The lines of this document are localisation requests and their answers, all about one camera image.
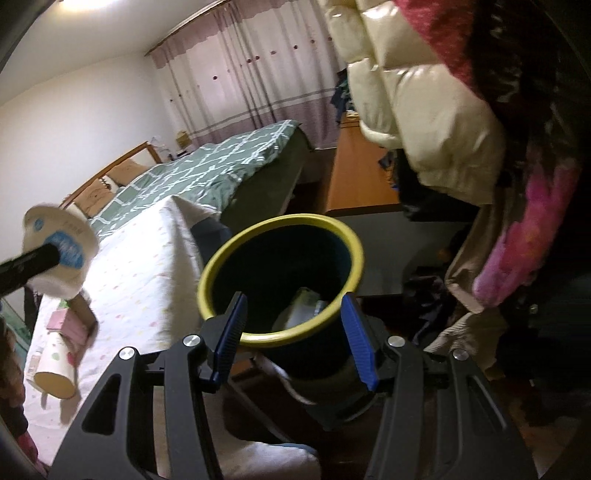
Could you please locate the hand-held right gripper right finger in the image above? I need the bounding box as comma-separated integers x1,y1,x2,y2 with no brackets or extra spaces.
341,292,539,480

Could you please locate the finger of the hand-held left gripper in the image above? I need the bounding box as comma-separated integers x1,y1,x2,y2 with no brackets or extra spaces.
0,244,61,296

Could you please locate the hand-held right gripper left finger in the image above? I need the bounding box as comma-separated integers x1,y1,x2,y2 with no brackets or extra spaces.
48,292,249,480

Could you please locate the white paper bowl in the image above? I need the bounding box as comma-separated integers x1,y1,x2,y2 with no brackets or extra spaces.
22,203,100,300

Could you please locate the pink box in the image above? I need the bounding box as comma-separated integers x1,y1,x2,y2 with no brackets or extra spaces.
46,308,95,352

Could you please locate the dotted paper cup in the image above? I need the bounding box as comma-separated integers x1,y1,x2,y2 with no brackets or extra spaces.
33,332,79,400

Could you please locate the yellow rimmed waste bin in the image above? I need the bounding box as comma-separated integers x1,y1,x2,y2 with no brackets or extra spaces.
198,213,365,407

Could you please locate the brown bear face pillow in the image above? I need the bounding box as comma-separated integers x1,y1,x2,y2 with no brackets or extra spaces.
74,178,116,215

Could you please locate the white dotted tablecloth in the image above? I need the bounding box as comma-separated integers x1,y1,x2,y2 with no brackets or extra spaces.
21,196,321,480

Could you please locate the beige garment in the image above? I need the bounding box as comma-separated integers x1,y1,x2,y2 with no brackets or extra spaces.
422,203,522,365

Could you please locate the plain brown pillow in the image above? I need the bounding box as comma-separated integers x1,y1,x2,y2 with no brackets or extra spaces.
107,159,144,185

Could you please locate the black garment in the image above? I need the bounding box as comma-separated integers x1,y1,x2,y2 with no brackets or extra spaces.
397,152,485,222

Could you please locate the wooden bed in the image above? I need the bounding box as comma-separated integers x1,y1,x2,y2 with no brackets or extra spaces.
60,119,324,232

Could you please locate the wooden desk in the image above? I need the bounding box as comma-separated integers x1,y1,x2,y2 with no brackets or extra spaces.
325,111,407,217

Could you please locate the green checked duvet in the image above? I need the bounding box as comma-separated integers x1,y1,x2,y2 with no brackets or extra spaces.
88,119,301,232

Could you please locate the pink fleece garment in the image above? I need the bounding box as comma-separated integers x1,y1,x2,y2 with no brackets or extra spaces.
475,138,583,310

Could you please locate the clothes pile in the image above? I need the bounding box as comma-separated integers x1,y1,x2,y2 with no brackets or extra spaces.
330,69,358,123

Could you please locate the white puffer jacket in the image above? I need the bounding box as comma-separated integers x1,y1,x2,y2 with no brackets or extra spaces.
316,0,506,206

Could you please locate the pink and white curtain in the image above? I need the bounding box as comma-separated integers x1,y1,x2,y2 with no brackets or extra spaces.
145,0,352,151

